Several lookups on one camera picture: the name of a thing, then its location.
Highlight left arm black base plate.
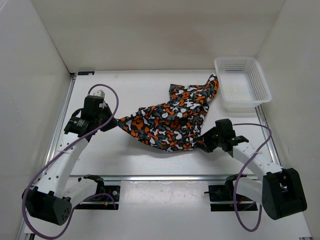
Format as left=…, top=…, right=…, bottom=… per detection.
left=75, top=181, right=121, bottom=211

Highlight white perforated plastic basket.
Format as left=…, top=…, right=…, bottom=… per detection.
left=214, top=56, right=272, bottom=113

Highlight aluminium frame rail front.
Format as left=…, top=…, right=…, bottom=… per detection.
left=102, top=174, right=229, bottom=182

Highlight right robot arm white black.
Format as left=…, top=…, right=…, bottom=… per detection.
left=195, top=118, right=307, bottom=220

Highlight camouflage orange black shorts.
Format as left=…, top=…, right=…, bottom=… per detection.
left=118, top=73, right=219, bottom=152

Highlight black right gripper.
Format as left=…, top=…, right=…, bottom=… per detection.
left=194, top=126, right=224, bottom=153

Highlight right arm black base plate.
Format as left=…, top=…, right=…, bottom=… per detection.
left=204, top=185, right=258, bottom=212

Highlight blue label sticker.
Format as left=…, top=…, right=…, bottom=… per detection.
left=77, top=71, right=95, bottom=76

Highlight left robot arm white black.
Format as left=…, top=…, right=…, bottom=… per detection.
left=25, top=95, right=117, bottom=226

